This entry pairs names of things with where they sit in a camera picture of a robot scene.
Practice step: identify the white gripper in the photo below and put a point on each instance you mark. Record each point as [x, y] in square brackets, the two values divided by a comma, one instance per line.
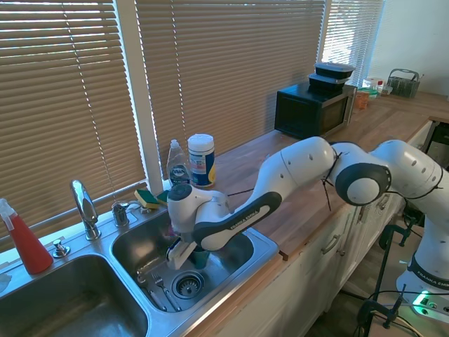
[178, 254]

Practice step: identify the teal blue mug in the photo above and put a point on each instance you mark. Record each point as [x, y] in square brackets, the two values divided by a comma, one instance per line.
[201, 259]

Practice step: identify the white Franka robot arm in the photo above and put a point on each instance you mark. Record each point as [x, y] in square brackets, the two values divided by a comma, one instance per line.
[298, 165]

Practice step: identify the metal sink drain strainer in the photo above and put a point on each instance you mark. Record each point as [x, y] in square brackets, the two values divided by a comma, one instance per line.
[187, 284]

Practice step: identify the small chrome sink knob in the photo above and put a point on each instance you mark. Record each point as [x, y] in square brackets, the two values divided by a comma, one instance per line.
[61, 248]

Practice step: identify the stainless steel double sink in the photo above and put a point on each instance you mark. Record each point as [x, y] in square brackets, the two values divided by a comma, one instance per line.
[70, 302]

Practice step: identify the metal fork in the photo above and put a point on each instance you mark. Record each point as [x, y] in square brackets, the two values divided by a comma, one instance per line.
[163, 288]

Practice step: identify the metal table knife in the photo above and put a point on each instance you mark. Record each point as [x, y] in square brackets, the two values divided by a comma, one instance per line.
[154, 298]

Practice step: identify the green and yellow sponge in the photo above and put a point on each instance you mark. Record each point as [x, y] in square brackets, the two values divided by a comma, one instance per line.
[145, 198]
[163, 197]

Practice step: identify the chrome soap dispenser pump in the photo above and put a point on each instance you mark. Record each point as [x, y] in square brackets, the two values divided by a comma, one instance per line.
[121, 214]

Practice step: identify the clear dish soap bottle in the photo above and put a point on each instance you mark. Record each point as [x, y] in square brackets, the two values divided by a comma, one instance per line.
[178, 168]

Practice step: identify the Lysol wipes canister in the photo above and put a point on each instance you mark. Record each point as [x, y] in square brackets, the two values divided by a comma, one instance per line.
[201, 161]

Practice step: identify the chrome faucet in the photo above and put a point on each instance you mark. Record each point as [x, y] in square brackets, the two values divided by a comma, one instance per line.
[84, 207]

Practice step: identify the red spray bottle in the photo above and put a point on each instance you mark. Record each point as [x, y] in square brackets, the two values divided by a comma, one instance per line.
[28, 245]

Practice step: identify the beige window blind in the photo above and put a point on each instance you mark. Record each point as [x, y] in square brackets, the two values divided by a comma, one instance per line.
[228, 70]
[63, 105]
[350, 35]

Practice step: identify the black microwave oven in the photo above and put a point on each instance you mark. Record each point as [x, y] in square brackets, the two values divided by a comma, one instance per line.
[308, 112]

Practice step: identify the black metal clamp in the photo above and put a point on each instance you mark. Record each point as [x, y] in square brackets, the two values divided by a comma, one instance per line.
[379, 309]
[400, 233]

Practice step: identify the black plastic food container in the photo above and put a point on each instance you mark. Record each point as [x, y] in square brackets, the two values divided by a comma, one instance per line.
[333, 69]
[326, 84]

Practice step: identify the orange plastic container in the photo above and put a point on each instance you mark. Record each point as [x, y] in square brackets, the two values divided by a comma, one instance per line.
[362, 100]

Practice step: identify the clear jar white lid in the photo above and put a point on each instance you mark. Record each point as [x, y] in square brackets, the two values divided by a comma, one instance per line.
[373, 84]

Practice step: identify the grey cutlery caddy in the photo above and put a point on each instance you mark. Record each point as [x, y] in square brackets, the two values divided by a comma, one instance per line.
[403, 86]

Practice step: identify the black built-in appliance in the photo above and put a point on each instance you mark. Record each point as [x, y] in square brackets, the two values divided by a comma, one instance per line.
[438, 144]

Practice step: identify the white window frame post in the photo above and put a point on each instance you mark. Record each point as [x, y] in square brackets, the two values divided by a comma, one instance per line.
[140, 105]

